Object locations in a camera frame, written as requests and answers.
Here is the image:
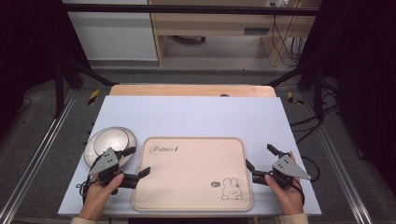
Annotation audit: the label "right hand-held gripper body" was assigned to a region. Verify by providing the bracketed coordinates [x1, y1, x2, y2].
[262, 150, 312, 189]

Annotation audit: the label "black floor cables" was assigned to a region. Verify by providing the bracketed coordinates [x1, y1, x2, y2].
[289, 77, 341, 145]

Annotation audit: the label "wooden table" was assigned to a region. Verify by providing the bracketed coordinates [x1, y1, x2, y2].
[108, 83, 277, 98]

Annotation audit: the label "person's left hand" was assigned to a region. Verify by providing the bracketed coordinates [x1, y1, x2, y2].
[78, 173, 125, 222]

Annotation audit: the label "person's right hand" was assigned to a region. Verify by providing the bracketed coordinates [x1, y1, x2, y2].
[264, 150, 305, 217]

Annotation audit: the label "black metal stand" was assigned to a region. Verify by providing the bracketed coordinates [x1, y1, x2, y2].
[266, 60, 325, 122]
[53, 54, 117, 119]

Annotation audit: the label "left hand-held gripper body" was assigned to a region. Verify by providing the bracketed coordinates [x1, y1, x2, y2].
[88, 147, 125, 189]

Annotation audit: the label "beige tray with rabbit print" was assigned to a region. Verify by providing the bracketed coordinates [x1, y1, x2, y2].
[131, 136, 255, 214]

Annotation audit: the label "aluminium floor rail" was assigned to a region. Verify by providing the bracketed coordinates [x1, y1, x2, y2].
[302, 92, 374, 224]
[0, 89, 78, 220]

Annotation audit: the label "hanging black cables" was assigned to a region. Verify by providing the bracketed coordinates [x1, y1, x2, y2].
[271, 14, 306, 68]

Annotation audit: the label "yellow black floor tape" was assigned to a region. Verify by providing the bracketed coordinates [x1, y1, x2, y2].
[87, 89, 101, 106]
[287, 91, 305, 105]

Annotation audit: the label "dark curtain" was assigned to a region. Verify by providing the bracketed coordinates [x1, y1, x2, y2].
[0, 0, 92, 138]
[300, 0, 396, 188]

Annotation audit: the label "black metal frame bar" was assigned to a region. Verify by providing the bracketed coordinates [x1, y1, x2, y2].
[65, 3, 321, 17]

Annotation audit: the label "wooden desk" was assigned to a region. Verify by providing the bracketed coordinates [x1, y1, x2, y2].
[147, 0, 322, 67]

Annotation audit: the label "small silver plate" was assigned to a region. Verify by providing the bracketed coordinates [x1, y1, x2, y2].
[92, 128, 130, 157]

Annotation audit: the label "white cabinet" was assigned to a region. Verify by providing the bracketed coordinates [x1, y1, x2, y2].
[62, 0, 159, 62]

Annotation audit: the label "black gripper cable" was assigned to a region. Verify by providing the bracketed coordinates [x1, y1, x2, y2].
[76, 175, 95, 203]
[291, 155, 321, 207]

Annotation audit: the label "large silver plate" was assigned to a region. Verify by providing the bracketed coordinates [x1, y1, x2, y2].
[83, 126, 138, 169]

